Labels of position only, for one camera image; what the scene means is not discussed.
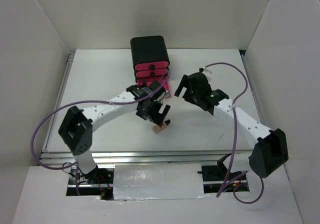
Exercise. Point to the aluminium rail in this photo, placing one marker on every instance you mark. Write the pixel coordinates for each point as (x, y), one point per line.
(55, 158)
(60, 93)
(252, 90)

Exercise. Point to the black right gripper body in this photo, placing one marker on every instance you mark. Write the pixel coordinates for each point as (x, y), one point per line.
(195, 93)

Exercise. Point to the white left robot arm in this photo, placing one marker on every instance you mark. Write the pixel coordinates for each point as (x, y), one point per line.
(78, 125)

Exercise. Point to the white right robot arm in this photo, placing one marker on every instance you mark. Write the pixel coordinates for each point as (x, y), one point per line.
(269, 147)

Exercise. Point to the aluminium left side rail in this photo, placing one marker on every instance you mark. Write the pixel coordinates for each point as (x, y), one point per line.
(60, 93)

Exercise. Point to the aluminium right side rail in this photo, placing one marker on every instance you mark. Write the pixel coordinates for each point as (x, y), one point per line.
(252, 90)

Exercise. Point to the beige foundation bottle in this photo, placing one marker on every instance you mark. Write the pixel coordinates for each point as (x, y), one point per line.
(158, 128)

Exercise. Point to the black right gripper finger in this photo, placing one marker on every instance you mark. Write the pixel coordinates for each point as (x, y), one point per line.
(184, 83)
(191, 96)

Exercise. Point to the black drawer organizer box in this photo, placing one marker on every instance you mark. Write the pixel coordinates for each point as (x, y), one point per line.
(147, 49)

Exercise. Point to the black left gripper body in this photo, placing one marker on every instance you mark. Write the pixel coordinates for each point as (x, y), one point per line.
(151, 112)

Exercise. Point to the aluminium front rail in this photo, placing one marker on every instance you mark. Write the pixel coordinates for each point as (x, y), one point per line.
(55, 158)

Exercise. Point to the white foil cover sheet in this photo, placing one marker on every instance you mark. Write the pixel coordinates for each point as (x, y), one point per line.
(157, 182)

